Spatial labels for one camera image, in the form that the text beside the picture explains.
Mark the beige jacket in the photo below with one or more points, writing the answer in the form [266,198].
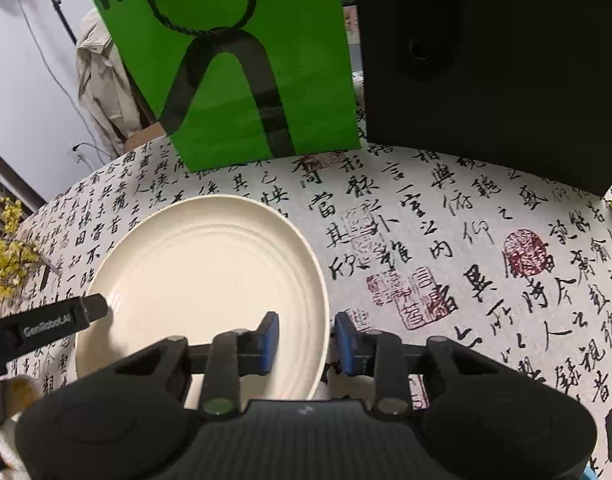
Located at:
[103,95]

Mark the black paper bag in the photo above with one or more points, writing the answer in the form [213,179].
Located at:
[511,85]

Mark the green paper bag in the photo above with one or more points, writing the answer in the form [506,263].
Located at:
[306,60]

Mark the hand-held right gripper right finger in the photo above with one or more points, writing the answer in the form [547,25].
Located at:
[343,342]

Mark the yellow flower branch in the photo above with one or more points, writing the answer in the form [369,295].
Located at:
[8,260]

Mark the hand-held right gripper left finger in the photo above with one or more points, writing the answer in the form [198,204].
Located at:
[271,340]

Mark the white yellow fuzzy garment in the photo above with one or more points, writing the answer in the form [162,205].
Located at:
[16,395]

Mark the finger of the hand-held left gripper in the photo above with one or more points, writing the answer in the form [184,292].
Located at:
[95,310]

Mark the studio lamp on stand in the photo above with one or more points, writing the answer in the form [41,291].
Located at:
[59,4]

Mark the cream plate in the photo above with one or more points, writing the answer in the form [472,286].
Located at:
[201,270]

